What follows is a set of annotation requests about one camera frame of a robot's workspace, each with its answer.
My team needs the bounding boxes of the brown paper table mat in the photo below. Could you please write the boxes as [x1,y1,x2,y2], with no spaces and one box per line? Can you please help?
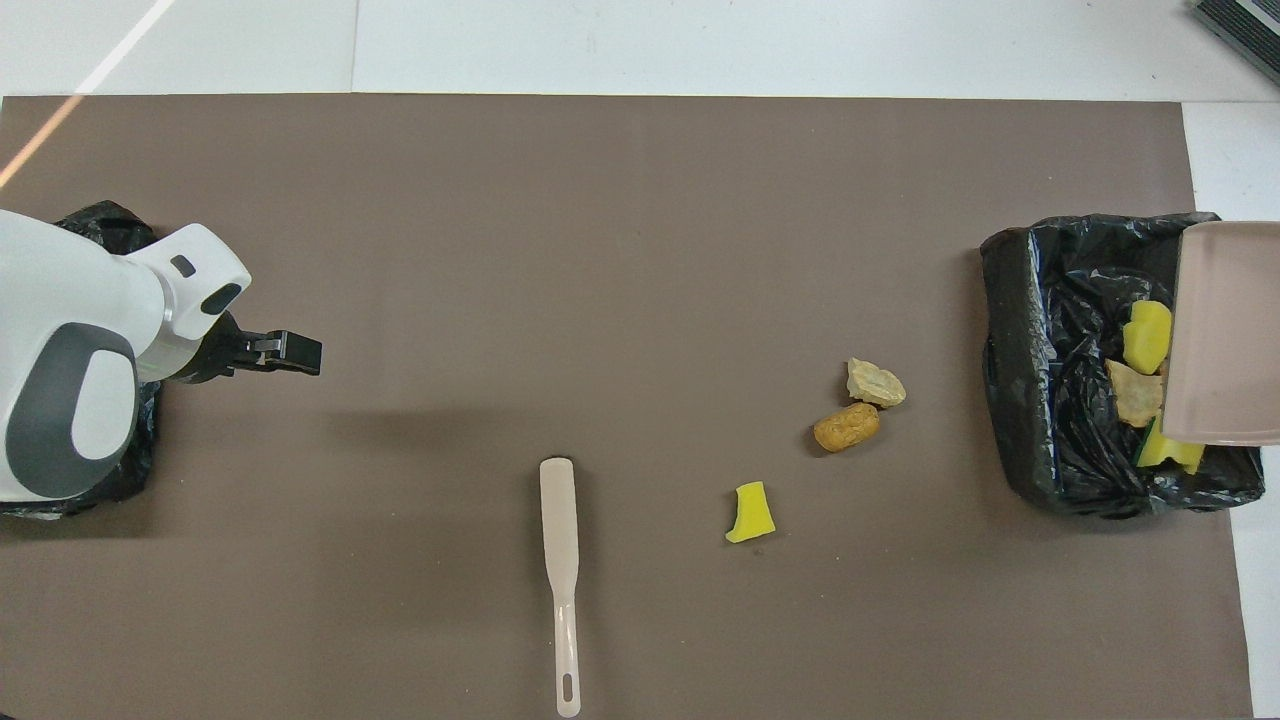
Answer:
[0,94,1253,720]

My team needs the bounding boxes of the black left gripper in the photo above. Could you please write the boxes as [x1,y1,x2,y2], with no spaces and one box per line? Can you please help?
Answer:
[175,312,323,386]

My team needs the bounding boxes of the bin lined with black bag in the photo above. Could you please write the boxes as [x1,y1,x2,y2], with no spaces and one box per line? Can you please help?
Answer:
[980,211,1266,521]
[0,200,164,519]

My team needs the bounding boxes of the dark grey ribbed device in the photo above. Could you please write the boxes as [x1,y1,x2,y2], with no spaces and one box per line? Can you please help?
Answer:
[1190,0,1280,86]

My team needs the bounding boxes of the beige hand brush black bristles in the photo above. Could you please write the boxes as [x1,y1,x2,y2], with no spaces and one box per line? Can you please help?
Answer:
[539,457,582,719]

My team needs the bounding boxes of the yellow green sponge piece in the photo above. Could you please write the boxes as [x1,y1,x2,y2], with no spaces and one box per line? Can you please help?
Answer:
[1122,300,1173,376]
[725,481,777,545]
[1135,415,1206,476]

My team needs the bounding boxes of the beige plastic dustpan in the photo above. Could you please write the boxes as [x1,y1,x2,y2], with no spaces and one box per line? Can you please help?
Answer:
[1160,221,1280,447]

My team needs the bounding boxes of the brown potato-shaped lump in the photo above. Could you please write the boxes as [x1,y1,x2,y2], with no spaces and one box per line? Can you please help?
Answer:
[813,402,882,454]

